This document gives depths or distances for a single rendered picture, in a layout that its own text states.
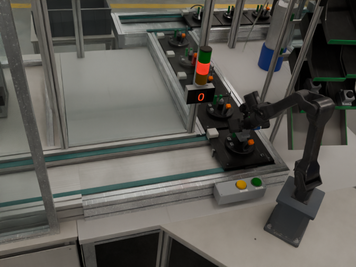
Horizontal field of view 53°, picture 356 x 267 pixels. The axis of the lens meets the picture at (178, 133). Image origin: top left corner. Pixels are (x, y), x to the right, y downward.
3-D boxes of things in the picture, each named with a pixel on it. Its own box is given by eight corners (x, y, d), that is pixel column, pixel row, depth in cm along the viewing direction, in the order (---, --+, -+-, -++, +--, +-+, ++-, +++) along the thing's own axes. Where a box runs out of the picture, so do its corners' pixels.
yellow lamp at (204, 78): (208, 84, 148) (210, 74, 145) (196, 85, 147) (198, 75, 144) (204, 78, 152) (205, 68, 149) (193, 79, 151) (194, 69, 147)
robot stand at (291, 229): (297, 248, 140) (314, 218, 127) (263, 229, 145) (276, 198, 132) (308, 222, 150) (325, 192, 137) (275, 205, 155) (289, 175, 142)
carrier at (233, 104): (249, 126, 180) (255, 107, 171) (204, 132, 173) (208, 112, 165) (230, 98, 196) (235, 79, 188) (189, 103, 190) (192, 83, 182)
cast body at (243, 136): (249, 140, 160) (252, 128, 156) (240, 142, 159) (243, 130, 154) (241, 128, 166) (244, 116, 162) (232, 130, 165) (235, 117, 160)
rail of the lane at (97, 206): (283, 185, 165) (291, 168, 158) (85, 221, 141) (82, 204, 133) (278, 176, 169) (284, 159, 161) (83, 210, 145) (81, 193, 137)
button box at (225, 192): (264, 196, 153) (267, 187, 149) (217, 205, 147) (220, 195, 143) (256, 184, 158) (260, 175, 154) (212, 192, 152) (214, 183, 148)
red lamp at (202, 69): (210, 74, 145) (212, 63, 142) (198, 75, 144) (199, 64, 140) (205, 68, 149) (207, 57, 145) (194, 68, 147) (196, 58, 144)
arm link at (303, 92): (335, 107, 115) (323, 77, 116) (317, 113, 112) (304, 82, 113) (279, 130, 142) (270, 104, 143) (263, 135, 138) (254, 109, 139)
